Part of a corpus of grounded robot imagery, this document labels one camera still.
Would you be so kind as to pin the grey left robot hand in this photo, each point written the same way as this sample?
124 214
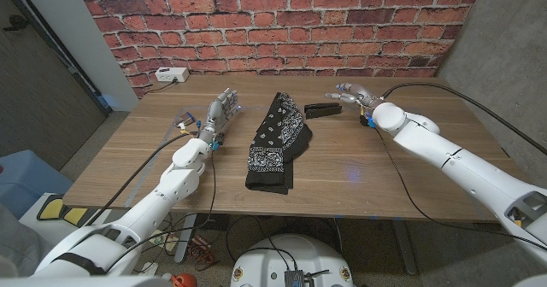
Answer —
218 116

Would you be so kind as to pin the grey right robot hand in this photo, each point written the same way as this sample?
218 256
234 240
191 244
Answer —
357 94

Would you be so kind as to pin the black stapler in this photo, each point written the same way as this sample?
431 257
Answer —
322 109

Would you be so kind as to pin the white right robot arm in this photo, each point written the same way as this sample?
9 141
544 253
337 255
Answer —
448 163

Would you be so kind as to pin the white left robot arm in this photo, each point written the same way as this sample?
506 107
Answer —
171 189

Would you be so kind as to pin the black paisley bandana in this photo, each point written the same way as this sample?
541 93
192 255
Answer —
273 142

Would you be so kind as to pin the small silver blue gadget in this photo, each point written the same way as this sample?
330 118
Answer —
186 118

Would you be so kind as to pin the white power strip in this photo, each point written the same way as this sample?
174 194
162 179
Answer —
172 74

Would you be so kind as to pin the red brick printed backdrop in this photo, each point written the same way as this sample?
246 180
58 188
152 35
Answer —
278 31

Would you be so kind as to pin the grey metal table leg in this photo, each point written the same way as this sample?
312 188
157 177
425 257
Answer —
406 253
184 240

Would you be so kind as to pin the paper sheet with green print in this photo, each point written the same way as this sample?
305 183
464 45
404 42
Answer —
159 237

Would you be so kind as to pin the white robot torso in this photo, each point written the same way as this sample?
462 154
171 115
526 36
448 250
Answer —
299 253

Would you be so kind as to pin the orange round object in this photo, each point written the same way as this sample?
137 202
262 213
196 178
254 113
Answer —
186 280

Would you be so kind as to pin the small white floor item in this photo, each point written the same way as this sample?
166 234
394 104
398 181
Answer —
148 269

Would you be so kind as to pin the grey torso electronics module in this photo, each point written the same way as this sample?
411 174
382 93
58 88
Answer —
295 278

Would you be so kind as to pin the yellow black pad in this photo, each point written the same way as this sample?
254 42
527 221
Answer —
53 209

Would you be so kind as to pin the blue plastic bin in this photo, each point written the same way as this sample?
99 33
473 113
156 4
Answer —
25 180

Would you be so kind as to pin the grey trouser leg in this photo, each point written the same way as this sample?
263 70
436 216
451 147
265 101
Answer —
19 244

